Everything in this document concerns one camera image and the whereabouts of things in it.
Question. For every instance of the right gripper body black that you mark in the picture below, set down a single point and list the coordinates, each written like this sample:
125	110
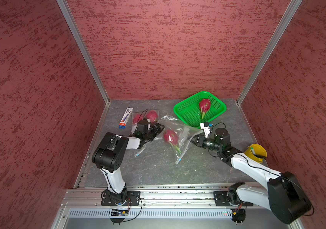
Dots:
210	143

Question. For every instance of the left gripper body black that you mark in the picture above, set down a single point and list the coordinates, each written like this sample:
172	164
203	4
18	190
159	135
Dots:
152	133

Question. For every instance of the dragon fruit bag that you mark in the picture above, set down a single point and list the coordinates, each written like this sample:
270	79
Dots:
152	116
204	106

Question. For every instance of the dragon fruit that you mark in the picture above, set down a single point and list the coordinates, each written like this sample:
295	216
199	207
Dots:
137	119
171	137

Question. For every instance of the clear zip-top bag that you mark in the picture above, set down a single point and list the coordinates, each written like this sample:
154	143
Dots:
142	145
185	134

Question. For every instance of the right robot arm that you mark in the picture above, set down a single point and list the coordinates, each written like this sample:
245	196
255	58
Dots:
281	193

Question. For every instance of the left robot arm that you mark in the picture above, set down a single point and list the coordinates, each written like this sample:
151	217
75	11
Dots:
109	155

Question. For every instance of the white toothpaste box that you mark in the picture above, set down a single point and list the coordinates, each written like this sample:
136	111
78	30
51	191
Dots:
125	118

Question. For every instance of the yellow cup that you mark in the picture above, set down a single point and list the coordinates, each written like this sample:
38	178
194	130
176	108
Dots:
256	152

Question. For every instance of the green plastic basket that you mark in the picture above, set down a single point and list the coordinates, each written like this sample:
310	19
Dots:
198	108

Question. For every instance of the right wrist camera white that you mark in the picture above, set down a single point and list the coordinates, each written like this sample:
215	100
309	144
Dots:
206	127

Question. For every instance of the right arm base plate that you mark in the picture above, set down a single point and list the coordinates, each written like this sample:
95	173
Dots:
229	199

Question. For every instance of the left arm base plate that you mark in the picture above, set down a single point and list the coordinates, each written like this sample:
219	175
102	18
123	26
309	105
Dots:
125	199

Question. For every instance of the aluminium rail frame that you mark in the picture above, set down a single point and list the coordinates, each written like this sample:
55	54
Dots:
188	201

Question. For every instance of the right corner aluminium post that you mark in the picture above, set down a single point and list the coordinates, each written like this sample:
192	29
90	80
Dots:
276	36

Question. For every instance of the corner aluminium post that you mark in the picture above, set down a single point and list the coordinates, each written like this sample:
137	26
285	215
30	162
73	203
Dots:
65	9
276	36

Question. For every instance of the left corner aluminium post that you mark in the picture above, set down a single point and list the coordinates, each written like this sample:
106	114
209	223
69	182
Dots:
65	9

